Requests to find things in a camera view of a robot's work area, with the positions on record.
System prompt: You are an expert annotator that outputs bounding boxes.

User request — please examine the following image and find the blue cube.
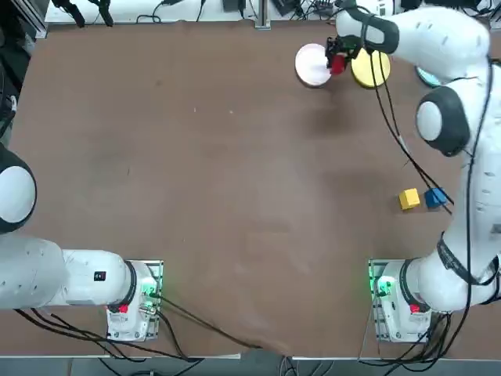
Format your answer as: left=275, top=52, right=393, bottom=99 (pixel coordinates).
left=424, top=187, right=448, bottom=210

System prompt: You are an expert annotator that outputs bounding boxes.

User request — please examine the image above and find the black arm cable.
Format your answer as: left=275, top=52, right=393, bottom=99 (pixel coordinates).
left=362, top=15, right=454, bottom=215
left=366, top=23, right=457, bottom=208

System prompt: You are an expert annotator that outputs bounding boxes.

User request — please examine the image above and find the aluminium frame rail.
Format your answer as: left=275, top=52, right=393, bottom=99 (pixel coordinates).
left=17, top=0, right=49, bottom=40

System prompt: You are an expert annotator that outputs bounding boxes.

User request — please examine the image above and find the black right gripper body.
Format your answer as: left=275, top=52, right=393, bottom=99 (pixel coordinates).
left=337, top=34, right=363, bottom=60

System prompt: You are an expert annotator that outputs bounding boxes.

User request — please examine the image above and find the red cube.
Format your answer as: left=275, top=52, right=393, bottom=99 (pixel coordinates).
left=330, top=54, right=348, bottom=76

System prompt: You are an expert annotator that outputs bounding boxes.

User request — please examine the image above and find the blue plate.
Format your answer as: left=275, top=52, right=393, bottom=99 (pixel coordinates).
left=415, top=65, right=442, bottom=88

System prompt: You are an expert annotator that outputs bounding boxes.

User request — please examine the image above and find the black base cable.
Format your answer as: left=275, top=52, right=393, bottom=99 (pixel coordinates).
left=358, top=305, right=473, bottom=363
left=13, top=307, right=204, bottom=362
left=154, top=295, right=264, bottom=349

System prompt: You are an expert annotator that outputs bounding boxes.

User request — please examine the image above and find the yellow cube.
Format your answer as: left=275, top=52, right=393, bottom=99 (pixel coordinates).
left=398, top=187, right=421, bottom=213

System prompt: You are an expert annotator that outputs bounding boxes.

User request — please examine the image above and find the dark ribbed power supply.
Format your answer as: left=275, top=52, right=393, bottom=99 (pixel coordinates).
left=272, top=0, right=303, bottom=16

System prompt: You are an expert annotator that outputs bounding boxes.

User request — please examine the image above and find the white plate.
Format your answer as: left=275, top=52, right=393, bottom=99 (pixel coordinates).
left=294, top=42, right=334, bottom=89

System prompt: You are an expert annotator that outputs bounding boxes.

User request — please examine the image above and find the aluminium camera post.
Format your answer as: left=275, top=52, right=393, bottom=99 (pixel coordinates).
left=254, top=0, right=272, bottom=31

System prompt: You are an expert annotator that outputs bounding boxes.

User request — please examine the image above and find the yellow plate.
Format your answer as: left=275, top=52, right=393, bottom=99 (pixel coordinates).
left=351, top=49, right=391, bottom=89

